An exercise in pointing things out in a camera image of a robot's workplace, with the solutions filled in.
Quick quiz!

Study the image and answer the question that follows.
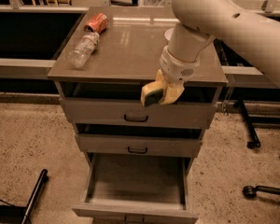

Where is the grey drawer cabinet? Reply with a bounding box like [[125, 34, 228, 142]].
[[47, 6, 230, 224]]

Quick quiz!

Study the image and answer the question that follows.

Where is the black stand leg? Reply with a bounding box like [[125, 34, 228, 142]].
[[233, 100, 261, 149]]

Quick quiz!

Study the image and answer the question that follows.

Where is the black middle drawer handle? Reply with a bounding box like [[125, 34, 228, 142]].
[[127, 147, 148, 155]]

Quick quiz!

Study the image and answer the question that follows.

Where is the yellow green sponge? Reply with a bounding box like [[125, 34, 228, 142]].
[[141, 81, 164, 107]]

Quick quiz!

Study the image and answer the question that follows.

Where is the black bar on floor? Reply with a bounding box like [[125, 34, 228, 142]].
[[21, 169, 49, 224]]

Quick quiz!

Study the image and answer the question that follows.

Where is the white bowl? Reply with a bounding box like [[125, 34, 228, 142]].
[[164, 28, 174, 42]]

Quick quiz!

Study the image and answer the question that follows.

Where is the grey middle drawer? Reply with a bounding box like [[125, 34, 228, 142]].
[[75, 124, 203, 157]]

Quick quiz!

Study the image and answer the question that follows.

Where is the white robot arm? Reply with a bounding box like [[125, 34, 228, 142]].
[[158, 0, 280, 104]]

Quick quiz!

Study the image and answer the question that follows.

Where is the clear plastic bottle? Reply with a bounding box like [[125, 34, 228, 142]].
[[68, 32, 100, 68]]

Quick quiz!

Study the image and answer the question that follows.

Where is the grey top drawer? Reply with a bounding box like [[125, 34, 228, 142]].
[[60, 83, 217, 129]]

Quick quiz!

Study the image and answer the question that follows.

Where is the grey bottom drawer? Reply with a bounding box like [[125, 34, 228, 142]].
[[73, 154, 198, 224]]

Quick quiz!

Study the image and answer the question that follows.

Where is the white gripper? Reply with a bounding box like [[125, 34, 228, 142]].
[[155, 46, 200, 105]]

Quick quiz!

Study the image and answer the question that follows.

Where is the black top drawer handle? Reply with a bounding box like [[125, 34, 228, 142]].
[[124, 114, 148, 122]]

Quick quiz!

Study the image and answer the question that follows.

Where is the black caster leg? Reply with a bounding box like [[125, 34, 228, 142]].
[[242, 186, 280, 199]]

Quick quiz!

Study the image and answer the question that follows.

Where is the grey drawer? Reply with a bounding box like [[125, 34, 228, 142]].
[[75, 124, 203, 157], [60, 83, 217, 129], [73, 154, 198, 224]]

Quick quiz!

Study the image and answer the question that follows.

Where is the black drawer handle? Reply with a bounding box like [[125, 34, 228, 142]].
[[127, 147, 148, 155], [124, 114, 148, 122]]

